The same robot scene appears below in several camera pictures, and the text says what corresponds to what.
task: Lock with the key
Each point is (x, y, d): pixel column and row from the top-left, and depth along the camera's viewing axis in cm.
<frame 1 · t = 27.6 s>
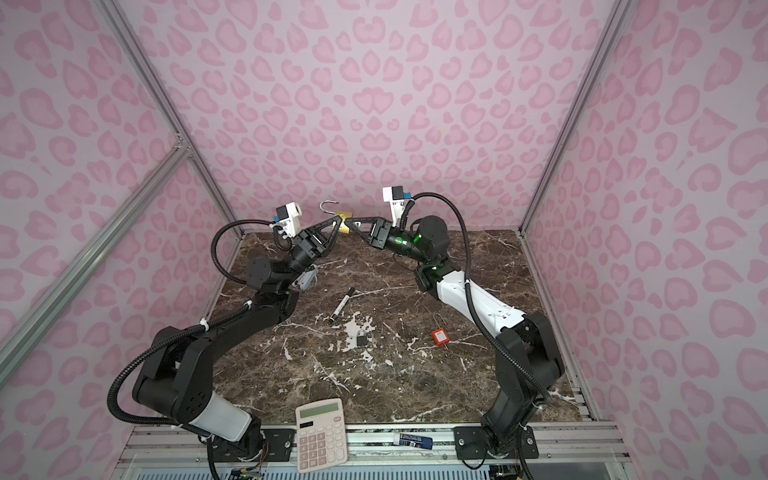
left hand: (341, 220, 64), fingers closed
right hand: (349, 226, 65), fingers open
white stapler: (310, 269, 68), point 34 cm above the table
red padlock: (440, 336, 92), point 2 cm above the table

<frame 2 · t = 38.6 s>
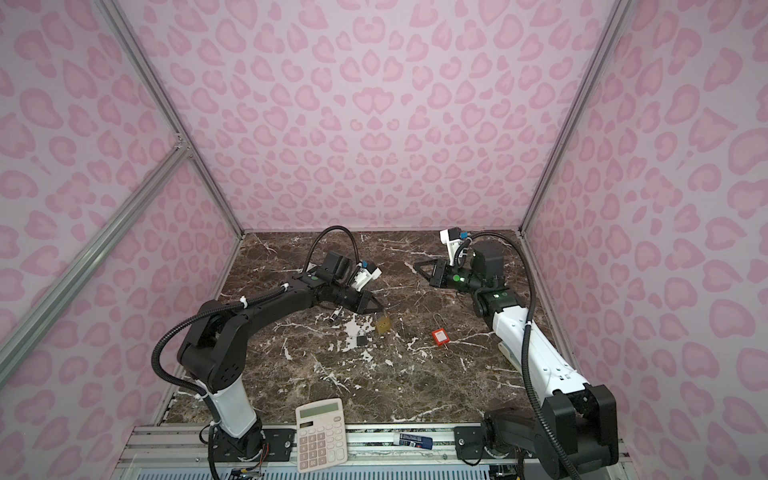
left hand: (383, 304, 85), fingers closed
right hand: (416, 266, 73), fingers closed
brass padlock: (383, 324, 88), point 8 cm above the table
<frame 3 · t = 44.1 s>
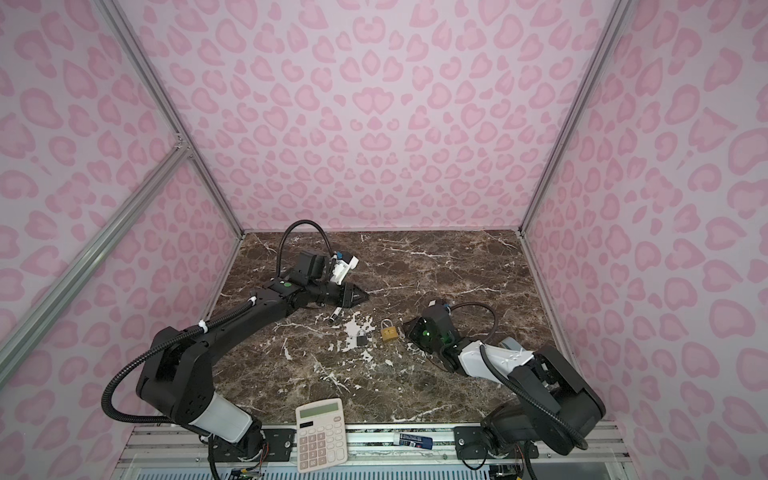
left hand: (367, 292, 82), fingers open
right hand: (402, 324, 87), fingers open
brass padlock: (388, 330, 94), on the table
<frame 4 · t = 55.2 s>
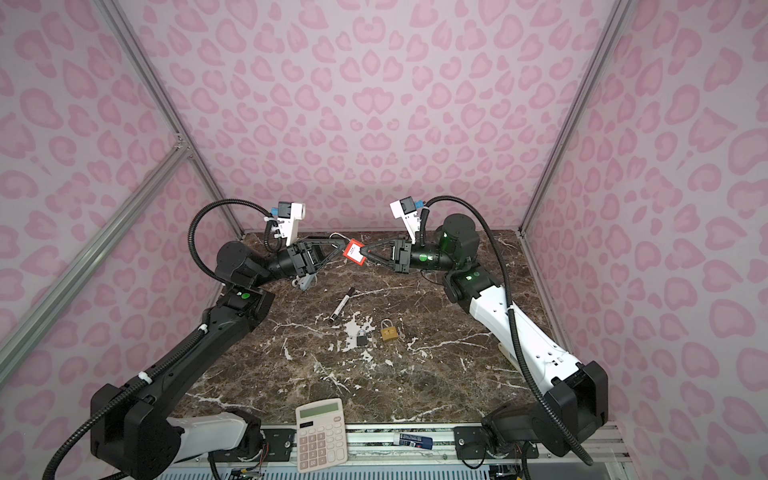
left hand: (344, 244, 58), fingers open
right hand: (367, 255, 59), fingers closed
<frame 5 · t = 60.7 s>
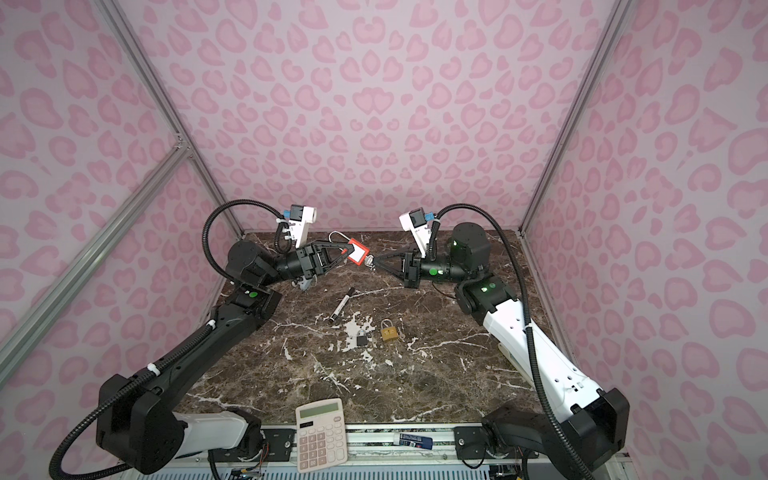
left hand: (350, 248, 59), fingers closed
right hand: (379, 264, 60), fingers closed
